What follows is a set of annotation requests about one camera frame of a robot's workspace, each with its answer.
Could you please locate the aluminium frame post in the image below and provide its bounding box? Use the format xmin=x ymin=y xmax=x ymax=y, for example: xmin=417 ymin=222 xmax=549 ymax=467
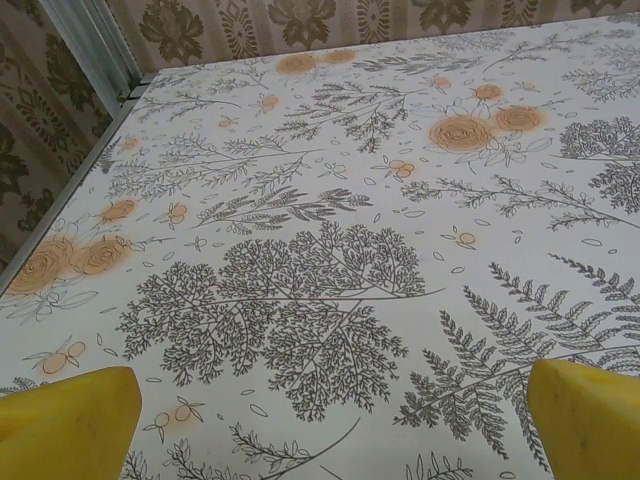
xmin=35 ymin=0 xmax=151 ymax=101

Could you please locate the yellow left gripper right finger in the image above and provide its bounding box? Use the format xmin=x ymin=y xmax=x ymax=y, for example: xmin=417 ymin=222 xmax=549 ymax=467
xmin=528 ymin=360 xmax=640 ymax=480

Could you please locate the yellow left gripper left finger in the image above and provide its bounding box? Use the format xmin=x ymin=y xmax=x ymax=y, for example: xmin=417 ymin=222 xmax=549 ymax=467
xmin=0 ymin=365 xmax=143 ymax=480

